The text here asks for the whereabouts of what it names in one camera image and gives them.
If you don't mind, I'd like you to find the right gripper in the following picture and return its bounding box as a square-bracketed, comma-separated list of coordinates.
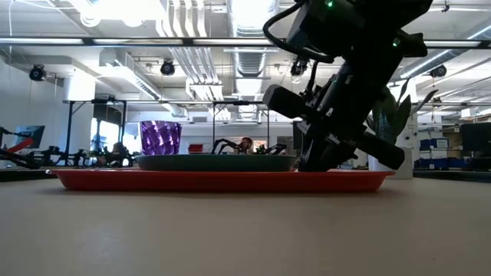
[262, 57, 406, 173]

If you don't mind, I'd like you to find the red plastic tray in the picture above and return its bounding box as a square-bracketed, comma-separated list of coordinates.
[45, 168, 396, 193]

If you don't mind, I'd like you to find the green round plate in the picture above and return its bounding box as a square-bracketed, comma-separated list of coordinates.
[134, 153, 298, 173]

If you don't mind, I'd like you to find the purple faceted plastic cup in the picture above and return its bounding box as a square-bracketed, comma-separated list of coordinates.
[140, 120, 183, 156]

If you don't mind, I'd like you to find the black computer monitor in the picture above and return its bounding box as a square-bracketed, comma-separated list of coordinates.
[292, 120, 304, 151]
[460, 122, 491, 173]

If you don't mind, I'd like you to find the white plant pot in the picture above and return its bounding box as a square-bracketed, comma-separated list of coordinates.
[367, 147, 414, 180]

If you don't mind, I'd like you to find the green snake plant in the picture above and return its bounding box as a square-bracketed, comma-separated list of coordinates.
[364, 76, 440, 149]

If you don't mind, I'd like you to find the black ceiling spotlight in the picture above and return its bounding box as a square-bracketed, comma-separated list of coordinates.
[429, 64, 448, 79]
[28, 64, 48, 82]
[160, 59, 176, 77]
[290, 57, 310, 77]

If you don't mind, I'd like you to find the blue bin with white label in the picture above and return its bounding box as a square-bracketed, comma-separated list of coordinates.
[420, 138, 450, 150]

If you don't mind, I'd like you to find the blue storage bin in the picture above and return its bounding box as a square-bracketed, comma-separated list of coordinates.
[420, 157, 463, 170]

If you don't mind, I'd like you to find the black background robot rig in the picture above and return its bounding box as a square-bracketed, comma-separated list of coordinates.
[91, 141, 137, 169]
[26, 144, 91, 168]

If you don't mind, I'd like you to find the blue-screen monitor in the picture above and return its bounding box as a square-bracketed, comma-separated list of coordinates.
[13, 125, 46, 150]

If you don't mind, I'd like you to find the black metal frame stand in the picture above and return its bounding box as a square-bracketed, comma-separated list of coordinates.
[212, 100, 271, 156]
[63, 97, 128, 166]

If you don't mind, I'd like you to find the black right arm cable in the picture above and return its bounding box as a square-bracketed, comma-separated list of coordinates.
[262, 0, 335, 64]

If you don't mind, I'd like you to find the silver ceiling air duct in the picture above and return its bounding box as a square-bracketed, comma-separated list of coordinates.
[226, 0, 281, 120]

